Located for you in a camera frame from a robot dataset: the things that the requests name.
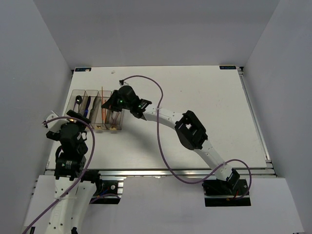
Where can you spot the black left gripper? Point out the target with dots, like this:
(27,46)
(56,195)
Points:
(77,116)

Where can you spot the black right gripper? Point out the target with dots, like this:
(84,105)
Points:
(110,104)

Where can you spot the silver fork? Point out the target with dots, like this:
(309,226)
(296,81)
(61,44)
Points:
(116,118)

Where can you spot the blue knife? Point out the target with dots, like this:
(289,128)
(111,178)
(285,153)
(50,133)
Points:
(87,106)

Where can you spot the black spoon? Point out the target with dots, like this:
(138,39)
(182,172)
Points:
(78,101)

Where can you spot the black knife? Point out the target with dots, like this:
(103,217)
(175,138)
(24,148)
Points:
(94,110)

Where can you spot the orange chopstick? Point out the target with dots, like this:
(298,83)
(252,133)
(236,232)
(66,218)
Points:
(104,112)
(102,99)

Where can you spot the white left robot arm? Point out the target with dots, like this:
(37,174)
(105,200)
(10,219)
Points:
(74,183)

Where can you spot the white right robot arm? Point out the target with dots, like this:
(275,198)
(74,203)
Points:
(190,131)

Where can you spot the clear container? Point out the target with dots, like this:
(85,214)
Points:
(99,125)
(114,111)
(71,101)
(92,94)

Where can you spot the blue label left corner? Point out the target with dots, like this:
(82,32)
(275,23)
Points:
(84,69)

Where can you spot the blue label corner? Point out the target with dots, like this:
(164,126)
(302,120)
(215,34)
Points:
(84,69)
(227,67)

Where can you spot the blue label right corner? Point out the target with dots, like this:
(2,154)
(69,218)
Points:
(227,67)

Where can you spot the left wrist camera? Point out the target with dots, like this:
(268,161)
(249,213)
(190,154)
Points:
(52,123)

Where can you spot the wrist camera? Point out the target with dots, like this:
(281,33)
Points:
(123,83)
(52,123)

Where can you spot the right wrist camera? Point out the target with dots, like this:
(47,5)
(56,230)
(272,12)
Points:
(123,83)

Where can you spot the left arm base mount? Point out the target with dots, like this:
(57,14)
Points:
(106,189)

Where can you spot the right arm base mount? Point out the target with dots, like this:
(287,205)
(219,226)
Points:
(216,194)

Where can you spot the aluminium table frame rail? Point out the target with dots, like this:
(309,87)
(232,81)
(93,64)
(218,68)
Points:
(219,98)

